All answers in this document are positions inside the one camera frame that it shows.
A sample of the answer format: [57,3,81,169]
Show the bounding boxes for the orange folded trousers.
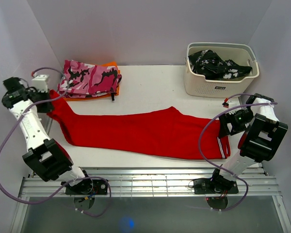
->
[63,61,120,101]

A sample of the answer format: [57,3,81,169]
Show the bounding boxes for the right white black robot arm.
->
[209,93,288,193]

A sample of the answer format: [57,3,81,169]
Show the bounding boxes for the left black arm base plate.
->
[65,179,107,196]

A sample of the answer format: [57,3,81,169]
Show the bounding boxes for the pink camouflage folded trousers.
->
[58,59,122,98]

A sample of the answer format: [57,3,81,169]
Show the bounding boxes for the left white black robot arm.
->
[2,75,94,195]

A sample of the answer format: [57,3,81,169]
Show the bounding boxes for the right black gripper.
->
[218,108,254,139]

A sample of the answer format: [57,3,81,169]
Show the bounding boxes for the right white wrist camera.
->
[222,98,241,115]

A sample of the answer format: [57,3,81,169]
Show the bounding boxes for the red trousers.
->
[48,98,231,160]

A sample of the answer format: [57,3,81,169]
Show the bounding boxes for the cream perforated plastic basket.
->
[184,42,259,98]

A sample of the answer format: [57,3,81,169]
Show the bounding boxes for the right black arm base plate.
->
[193,178,239,194]

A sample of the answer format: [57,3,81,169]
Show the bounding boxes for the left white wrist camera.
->
[32,75,49,93]

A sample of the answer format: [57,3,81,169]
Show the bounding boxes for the aluminium rail frame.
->
[11,162,291,233]

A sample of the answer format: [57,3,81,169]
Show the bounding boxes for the black white floral trousers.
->
[188,50,252,80]

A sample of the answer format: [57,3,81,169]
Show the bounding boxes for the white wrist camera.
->
[32,75,49,93]
[222,98,241,115]

